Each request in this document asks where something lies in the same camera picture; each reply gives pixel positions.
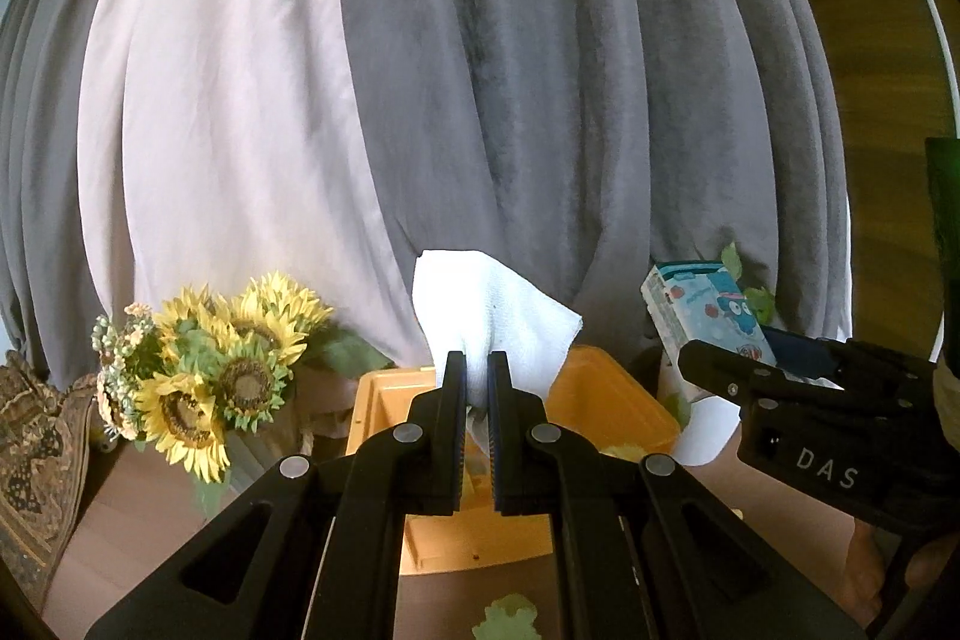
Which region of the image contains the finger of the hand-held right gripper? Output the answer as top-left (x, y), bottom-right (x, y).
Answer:
top-left (677, 340), bottom-right (785, 405)
top-left (761, 326), bottom-right (850, 382)

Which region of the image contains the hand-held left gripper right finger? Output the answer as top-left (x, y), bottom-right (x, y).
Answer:
top-left (487, 351), bottom-right (871, 640)

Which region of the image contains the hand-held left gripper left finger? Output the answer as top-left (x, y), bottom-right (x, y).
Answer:
top-left (86, 351), bottom-right (467, 640)

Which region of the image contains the blue tissue packet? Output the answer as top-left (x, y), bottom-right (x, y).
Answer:
top-left (641, 261), bottom-right (779, 402)

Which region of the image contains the orange plastic crate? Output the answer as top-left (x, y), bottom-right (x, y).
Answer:
top-left (346, 346), bottom-right (681, 575)

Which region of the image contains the white cloth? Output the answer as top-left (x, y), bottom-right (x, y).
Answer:
top-left (415, 248), bottom-right (584, 453)

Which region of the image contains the person's right hand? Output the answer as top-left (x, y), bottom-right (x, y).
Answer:
top-left (844, 516), bottom-right (960, 626)

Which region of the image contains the white plant pot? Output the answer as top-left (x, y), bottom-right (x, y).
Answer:
top-left (658, 359), bottom-right (743, 467)

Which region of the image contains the green potted plant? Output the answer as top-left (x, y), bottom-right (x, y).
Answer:
top-left (660, 242), bottom-right (779, 427)

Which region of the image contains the green felt leaf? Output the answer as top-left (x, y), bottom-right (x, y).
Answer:
top-left (471, 595), bottom-right (541, 640)

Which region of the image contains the sunflower bouquet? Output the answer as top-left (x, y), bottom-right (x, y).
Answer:
top-left (135, 271), bottom-right (392, 485)

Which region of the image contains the grey-green vase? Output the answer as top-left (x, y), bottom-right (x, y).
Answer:
top-left (193, 437), bottom-right (282, 517)

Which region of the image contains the grey curtain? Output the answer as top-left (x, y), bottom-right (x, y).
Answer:
top-left (337, 0), bottom-right (854, 360)
top-left (0, 0), bottom-right (155, 386)

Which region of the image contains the peach flower bunch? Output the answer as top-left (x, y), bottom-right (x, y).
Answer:
top-left (90, 302), bottom-right (160, 444)

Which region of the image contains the pale pink curtain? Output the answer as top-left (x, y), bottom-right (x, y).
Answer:
top-left (79, 0), bottom-right (445, 372)

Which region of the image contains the brown patterned cloth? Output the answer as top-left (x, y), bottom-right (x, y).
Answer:
top-left (0, 351), bottom-right (100, 611)

